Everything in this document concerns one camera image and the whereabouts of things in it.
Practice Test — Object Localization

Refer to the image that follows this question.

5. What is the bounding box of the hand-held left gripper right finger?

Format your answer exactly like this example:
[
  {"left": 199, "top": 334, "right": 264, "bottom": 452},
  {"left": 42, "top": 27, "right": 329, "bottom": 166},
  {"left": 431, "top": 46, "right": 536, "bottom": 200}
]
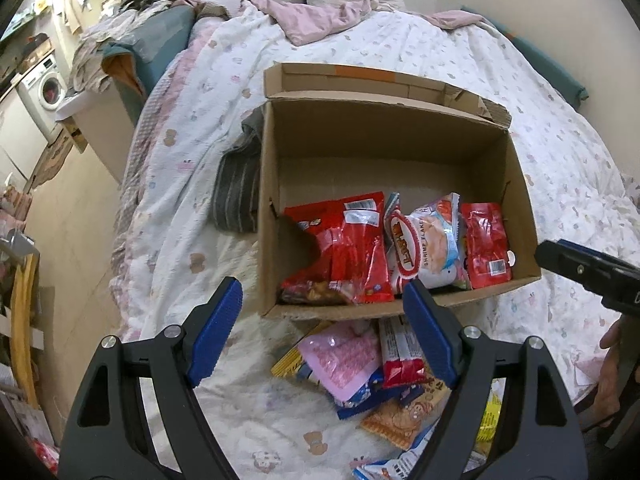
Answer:
[{"left": 402, "top": 279, "right": 591, "bottom": 480}]

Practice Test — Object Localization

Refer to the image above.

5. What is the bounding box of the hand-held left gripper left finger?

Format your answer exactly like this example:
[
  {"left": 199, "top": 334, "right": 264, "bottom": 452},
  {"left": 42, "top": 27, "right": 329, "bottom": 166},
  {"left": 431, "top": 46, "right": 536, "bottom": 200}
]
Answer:
[{"left": 57, "top": 276, "right": 244, "bottom": 480}]

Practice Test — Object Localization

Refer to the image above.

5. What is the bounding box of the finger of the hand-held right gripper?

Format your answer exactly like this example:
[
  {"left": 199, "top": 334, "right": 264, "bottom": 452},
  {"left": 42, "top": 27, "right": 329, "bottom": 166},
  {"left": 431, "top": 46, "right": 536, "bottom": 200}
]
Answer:
[{"left": 535, "top": 239, "right": 616, "bottom": 301}]

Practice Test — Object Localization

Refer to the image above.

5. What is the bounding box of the red white snack bar packet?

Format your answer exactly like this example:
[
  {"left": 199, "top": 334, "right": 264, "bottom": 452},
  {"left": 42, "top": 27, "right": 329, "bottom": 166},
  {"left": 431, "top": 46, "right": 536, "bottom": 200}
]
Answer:
[{"left": 377, "top": 316, "right": 431, "bottom": 390}]

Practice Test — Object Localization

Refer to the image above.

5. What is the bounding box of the blue yellow snack packet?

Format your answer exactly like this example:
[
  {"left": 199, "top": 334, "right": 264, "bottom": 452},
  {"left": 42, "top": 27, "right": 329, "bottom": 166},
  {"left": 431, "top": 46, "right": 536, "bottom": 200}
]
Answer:
[{"left": 271, "top": 347, "right": 406, "bottom": 421}]

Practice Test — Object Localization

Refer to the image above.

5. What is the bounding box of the white red striped snack bag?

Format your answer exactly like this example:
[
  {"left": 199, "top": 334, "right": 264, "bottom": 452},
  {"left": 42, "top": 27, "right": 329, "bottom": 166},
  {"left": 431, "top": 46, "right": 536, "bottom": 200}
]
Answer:
[{"left": 382, "top": 191, "right": 471, "bottom": 295}]

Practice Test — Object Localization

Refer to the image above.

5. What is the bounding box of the orange biscuit packet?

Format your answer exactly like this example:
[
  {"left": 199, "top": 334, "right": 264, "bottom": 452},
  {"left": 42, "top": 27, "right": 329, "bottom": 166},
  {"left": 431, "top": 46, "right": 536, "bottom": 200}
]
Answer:
[{"left": 360, "top": 395, "right": 451, "bottom": 451}]

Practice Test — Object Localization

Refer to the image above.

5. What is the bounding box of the small red snack packet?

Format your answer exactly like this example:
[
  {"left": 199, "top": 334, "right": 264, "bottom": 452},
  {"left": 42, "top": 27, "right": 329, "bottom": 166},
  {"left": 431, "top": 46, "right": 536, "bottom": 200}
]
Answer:
[{"left": 459, "top": 202, "right": 517, "bottom": 291}]

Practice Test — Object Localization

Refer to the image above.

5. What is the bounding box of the pink snack packet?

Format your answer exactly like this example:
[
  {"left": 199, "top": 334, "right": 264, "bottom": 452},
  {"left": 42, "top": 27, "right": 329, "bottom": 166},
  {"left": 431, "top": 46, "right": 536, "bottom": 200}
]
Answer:
[{"left": 297, "top": 321, "right": 385, "bottom": 403}]

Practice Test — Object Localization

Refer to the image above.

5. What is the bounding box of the large red white snack bag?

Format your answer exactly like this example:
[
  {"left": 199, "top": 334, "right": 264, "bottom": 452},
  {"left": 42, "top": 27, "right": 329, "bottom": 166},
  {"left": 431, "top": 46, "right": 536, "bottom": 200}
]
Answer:
[{"left": 279, "top": 191, "right": 397, "bottom": 307}]

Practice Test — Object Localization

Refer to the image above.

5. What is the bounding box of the blue white snack bag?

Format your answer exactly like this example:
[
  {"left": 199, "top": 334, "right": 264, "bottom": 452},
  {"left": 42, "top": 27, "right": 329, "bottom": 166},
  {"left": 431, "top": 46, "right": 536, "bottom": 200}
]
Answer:
[{"left": 350, "top": 447, "right": 488, "bottom": 480}]

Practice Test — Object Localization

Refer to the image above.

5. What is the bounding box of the brown cardboard box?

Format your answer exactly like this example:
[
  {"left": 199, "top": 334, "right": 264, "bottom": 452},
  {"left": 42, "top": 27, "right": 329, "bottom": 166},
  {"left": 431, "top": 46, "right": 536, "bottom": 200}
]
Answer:
[{"left": 257, "top": 61, "right": 543, "bottom": 322}]

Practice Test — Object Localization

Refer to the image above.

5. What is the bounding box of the person's right hand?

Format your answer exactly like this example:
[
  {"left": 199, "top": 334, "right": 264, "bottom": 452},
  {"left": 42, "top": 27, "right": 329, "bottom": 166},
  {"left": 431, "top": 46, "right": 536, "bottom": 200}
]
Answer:
[{"left": 592, "top": 320, "right": 623, "bottom": 411}]

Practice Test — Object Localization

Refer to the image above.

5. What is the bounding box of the grey striped cloth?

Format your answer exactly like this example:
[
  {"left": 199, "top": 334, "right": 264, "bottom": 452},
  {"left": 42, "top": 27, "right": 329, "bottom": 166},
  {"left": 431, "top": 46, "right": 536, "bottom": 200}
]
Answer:
[{"left": 210, "top": 107, "right": 266, "bottom": 233}]

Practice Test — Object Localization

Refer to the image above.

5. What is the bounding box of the yellow cloth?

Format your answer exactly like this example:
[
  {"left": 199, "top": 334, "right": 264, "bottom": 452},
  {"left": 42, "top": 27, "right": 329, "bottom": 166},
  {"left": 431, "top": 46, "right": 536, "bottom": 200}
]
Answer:
[{"left": 10, "top": 255, "right": 41, "bottom": 408}]

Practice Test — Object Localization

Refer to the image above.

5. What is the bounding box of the brown floor mat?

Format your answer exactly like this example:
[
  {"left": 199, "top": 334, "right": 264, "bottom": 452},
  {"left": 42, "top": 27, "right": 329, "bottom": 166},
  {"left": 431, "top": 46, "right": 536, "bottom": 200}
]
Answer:
[{"left": 27, "top": 127, "right": 76, "bottom": 193}]

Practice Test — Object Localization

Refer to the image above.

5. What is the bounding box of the white base cabinet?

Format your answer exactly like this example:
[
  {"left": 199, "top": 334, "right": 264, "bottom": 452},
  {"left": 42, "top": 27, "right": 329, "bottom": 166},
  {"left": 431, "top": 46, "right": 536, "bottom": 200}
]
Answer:
[{"left": 0, "top": 90, "right": 48, "bottom": 181}]

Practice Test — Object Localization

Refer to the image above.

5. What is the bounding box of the white washing machine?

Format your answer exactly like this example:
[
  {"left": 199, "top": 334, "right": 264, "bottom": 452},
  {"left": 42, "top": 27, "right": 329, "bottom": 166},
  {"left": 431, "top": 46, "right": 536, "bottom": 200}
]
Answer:
[{"left": 17, "top": 50, "right": 68, "bottom": 141}]

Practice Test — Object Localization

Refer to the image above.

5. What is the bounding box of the white printed clothes pile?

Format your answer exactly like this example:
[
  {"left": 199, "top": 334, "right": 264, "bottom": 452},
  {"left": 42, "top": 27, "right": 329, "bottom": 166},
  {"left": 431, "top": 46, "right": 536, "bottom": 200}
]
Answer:
[{"left": 67, "top": 0, "right": 173, "bottom": 93}]

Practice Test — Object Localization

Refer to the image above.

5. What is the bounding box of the pink blanket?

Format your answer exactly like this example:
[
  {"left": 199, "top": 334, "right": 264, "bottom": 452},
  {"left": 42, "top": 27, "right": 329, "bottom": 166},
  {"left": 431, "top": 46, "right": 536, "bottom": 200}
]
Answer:
[{"left": 200, "top": 0, "right": 496, "bottom": 47}]

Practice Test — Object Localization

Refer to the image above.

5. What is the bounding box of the white hanging towel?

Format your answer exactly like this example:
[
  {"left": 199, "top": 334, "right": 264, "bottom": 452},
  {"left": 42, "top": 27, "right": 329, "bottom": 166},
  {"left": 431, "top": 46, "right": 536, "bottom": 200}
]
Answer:
[{"left": 60, "top": 0, "right": 93, "bottom": 36}]

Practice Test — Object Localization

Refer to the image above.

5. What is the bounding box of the grey metal bracket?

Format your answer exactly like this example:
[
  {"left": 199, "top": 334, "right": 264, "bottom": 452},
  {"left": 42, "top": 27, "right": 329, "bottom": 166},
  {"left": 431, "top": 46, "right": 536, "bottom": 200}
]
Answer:
[{"left": 0, "top": 230, "right": 38, "bottom": 261}]

